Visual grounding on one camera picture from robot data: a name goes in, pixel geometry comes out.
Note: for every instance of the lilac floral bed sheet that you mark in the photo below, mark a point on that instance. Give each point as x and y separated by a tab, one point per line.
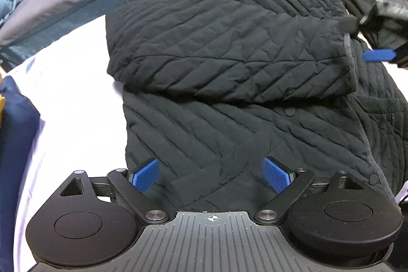
73	106

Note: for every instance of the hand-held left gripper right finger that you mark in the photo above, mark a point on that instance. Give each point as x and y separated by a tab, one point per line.
275	174

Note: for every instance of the navy blue cloth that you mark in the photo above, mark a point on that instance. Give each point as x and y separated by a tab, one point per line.
16	147

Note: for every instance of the black quilted jacket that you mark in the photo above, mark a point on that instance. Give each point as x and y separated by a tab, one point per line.
223	68

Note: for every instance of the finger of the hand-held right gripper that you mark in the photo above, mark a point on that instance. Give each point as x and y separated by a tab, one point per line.
349	25
379	55

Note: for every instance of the light blue cloth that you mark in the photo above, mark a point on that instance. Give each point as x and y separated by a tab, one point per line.
14	1

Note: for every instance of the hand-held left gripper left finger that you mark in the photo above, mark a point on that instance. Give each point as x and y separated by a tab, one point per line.
145	174

